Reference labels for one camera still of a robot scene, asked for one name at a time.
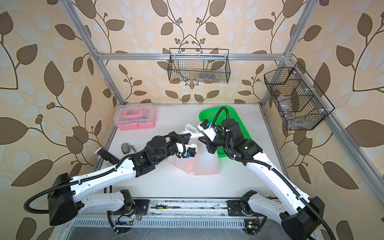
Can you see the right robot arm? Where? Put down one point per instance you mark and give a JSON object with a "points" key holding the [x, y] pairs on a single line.
{"points": [[252, 156]]}

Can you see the small metal connector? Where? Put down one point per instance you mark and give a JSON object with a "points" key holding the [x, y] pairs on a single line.
{"points": [[128, 149]]}

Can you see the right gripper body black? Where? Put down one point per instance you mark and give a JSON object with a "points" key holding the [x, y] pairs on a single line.
{"points": [[219, 142]]}

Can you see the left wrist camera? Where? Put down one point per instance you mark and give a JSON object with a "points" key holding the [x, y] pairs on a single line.
{"points": [[186, 151]]}

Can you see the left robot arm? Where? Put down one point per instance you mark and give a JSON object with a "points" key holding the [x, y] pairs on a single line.
{"points": [[71, 196]]}

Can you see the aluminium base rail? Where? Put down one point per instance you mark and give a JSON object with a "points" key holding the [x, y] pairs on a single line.
{"points": [[239, 214]]}

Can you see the white printed plastic bag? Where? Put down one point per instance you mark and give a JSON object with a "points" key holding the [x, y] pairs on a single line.
{"points": [[203, 163]]}

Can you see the pink transparent storage box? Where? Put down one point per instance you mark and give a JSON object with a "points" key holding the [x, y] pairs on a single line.
{"points": [[135, 117]]}

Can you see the black wire basket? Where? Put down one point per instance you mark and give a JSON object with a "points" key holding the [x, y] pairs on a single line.
{"points": [[210, 66], [300, 102]]}

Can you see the green plastic basket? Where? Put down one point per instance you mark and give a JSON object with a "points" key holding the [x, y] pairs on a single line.
{"points": [[210, 114]]}

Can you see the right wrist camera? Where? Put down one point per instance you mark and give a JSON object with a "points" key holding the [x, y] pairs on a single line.
{"points": [[208, 130]]}

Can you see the black white handheld device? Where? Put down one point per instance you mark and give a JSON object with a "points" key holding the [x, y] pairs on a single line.
{"points": [[105, 155]]}

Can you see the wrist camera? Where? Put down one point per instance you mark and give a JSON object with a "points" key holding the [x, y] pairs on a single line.
{"points": [[208, 130], [186, 151]]}

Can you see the screwdriver on rail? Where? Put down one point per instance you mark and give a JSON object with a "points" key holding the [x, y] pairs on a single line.
{"points": [[165, 207]]}

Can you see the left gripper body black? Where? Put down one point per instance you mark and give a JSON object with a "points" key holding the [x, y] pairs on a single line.
{"points": [[171, 139]]}

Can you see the black wire basket right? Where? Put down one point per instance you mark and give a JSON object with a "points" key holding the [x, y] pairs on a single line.
{"points": [[300, 102]]}

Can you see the black wire basket back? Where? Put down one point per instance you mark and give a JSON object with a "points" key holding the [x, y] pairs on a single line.
{"points": [[210, 66]]}

